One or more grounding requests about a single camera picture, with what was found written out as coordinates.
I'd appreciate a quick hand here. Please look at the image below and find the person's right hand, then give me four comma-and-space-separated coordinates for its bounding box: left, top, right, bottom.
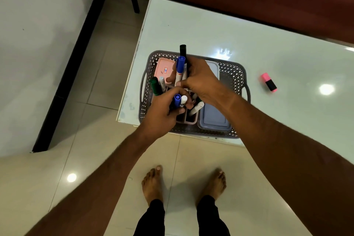
166, 55, 237, 112

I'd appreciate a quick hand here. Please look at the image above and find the person's left hand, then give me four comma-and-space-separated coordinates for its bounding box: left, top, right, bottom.
137, 86, 195, 145

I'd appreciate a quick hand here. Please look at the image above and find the white lidded container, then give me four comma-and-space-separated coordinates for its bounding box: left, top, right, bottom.
204, 60, 221, 81

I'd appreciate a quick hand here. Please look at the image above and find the grey perforated plastic basket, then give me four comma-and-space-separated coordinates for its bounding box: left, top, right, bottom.
138, 50, 251, 139

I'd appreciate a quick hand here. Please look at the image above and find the pink plastic pen organizer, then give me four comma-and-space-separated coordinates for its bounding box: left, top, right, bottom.
150, 83, 199, 125

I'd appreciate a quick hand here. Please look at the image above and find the grey-blue square lidded container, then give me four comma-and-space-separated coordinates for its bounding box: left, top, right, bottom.
197, 101, 233, 133

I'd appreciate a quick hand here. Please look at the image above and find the small pink box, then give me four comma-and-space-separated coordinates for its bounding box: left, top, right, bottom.
153, 57, 177, 84

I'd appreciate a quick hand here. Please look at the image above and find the pink highlighter marker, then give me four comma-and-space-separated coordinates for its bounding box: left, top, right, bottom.
261, 72, 278, 93

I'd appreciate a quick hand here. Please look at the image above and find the person's left forearm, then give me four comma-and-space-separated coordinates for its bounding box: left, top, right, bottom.
25, 128, 157, 236

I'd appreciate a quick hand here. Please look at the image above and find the person's right forearm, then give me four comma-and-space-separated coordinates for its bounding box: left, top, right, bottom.
221, 92, 354, 236

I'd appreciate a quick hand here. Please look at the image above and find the person's left foot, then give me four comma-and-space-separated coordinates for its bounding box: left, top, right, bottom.
141, 165, 164, 207

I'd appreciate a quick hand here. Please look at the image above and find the person's foot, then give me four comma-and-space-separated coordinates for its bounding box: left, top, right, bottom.
195, 169, 227, 207
141, 165, 164, 207

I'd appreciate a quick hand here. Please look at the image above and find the person's right foot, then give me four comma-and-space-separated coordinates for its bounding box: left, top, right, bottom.
195, 169, 227, 207

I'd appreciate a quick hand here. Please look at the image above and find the black baseboard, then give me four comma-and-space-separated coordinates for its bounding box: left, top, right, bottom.
32, 0, 119, 153

